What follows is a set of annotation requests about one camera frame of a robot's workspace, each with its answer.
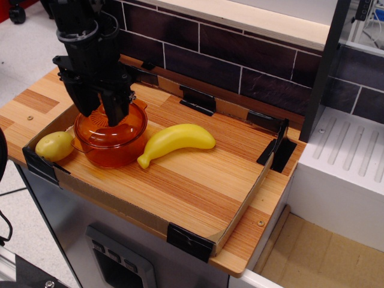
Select black caster wheel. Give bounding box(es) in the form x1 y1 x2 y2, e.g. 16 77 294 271
8 0 26 25

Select yellow plastic potato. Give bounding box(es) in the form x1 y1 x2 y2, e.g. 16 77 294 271
35 131 74 162

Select white toy sink drainboard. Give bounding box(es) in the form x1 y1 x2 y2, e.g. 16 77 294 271
287 108 383 251

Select black cable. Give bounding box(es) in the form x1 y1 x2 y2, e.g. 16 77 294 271
0 127 14 247

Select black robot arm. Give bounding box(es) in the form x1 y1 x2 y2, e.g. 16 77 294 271
48 1 134 127

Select yellow plastic banana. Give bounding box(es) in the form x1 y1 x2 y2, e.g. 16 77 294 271
137 124 216 169

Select orange transparent pot lid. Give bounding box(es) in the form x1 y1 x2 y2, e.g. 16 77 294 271
74 99 148 148

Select orange transparent pot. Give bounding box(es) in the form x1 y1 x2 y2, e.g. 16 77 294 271
71 98 149 169

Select cardboard fence with black tape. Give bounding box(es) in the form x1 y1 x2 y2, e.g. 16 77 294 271
22 61 298 264

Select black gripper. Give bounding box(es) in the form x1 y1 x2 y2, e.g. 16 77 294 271
53 29 134 127

